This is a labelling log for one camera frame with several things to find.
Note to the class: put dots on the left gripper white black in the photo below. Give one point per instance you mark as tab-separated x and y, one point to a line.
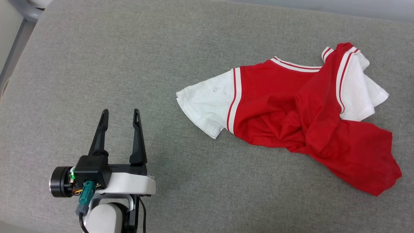
129	184

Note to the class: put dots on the red and white t-shirt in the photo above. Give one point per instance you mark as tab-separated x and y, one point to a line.
275	106

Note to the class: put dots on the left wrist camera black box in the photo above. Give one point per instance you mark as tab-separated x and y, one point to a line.
92	170

